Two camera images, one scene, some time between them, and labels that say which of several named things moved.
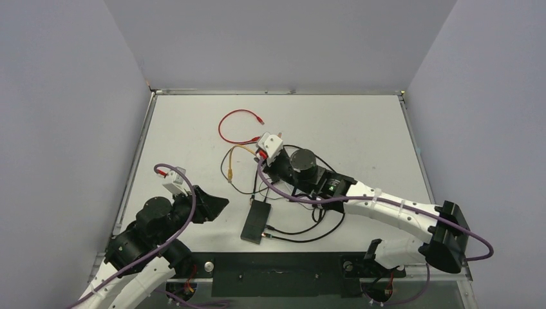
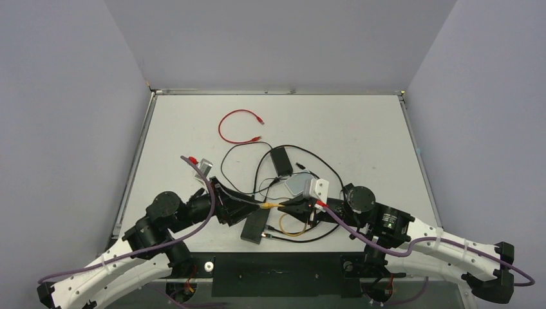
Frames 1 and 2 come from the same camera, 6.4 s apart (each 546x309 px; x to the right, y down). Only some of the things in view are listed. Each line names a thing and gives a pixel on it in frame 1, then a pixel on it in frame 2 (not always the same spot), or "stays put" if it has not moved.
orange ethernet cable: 230,170 -> 265,205
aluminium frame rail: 135,163 stays put
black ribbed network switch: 255,222 stays put
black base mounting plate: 282,275 stays put
